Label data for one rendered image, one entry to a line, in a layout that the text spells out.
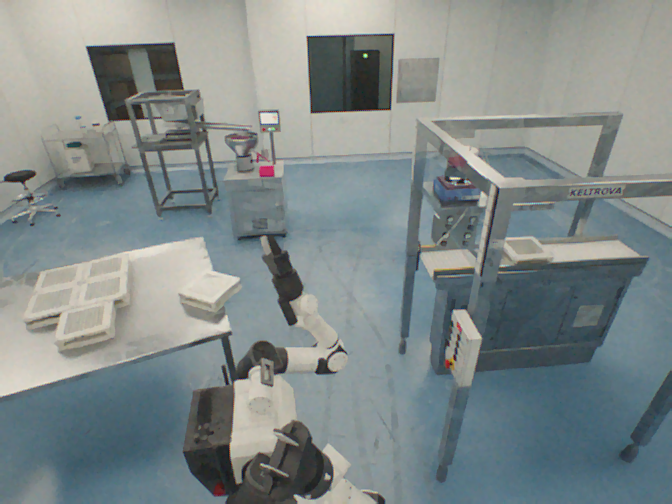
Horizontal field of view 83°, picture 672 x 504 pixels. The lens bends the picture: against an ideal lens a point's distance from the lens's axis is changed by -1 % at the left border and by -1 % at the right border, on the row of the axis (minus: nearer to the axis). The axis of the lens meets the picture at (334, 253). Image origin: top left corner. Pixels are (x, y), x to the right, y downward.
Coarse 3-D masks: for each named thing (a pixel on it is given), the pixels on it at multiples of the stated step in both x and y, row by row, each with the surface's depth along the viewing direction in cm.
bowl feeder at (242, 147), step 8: (224, 136) 422; (232, 136) 433; (240, 136) 440; (248, 136) 440; (232, 144) 411; (240, 144) 410; (248, 144) 413; (240, 152) 421; (248, 152) 425; (264, 152) 426; (240, 160) 428; (248, 160) 430; (240, 168) 434; (248, 168) 434
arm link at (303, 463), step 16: (304, 432) 68; (288, 448) 68; (304, 448) 66; (272, 464) 66; (288, 464) 65; (304, 464) 67; (320, 464) 71; (288, 480) 64; (304, 480) 68; (320, 480) 70; (272, 496) 63; (288, 496) 63; (304, 496) 71
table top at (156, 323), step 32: (160, 256) 259; (192, 256) 258; (0, 288) 231; (32, 288) 230; (160, 288) 227; (0, 320) 205; (128, 320) 203; (160, 320) 203; (192, 320) 202; (224, 320) 202; (0, 352) 185; (32, 352) 184; (64, 352) 184; (96, 352) 184; (128, 352) 183; (160, 352) 184; (0, 384) 168; (32, 384) 168
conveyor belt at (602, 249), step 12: (432, 252) 246; (444, 252) 245; (456, 252) 245; (552, 252) 242; (564, 252) 242; (576, 252) 242; (588, 252) 241; (600, 252) 241; (612, 252) 241; (624, 252) 240; (432, 264) 234; (444, 264) 233; (456, 264) 233; (468, 264) 233; (504, 264) 232; (432, 276) 225
